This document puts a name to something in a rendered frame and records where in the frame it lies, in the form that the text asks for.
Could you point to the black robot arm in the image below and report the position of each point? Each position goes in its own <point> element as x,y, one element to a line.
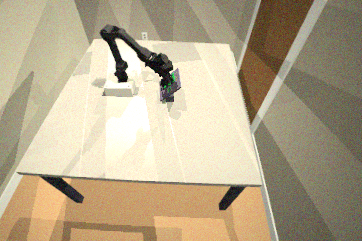
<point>109,33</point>

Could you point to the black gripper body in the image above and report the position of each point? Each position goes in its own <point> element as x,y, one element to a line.
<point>165,77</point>

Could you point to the grey switch panel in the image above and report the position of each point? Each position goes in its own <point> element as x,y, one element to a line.
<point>167,91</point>

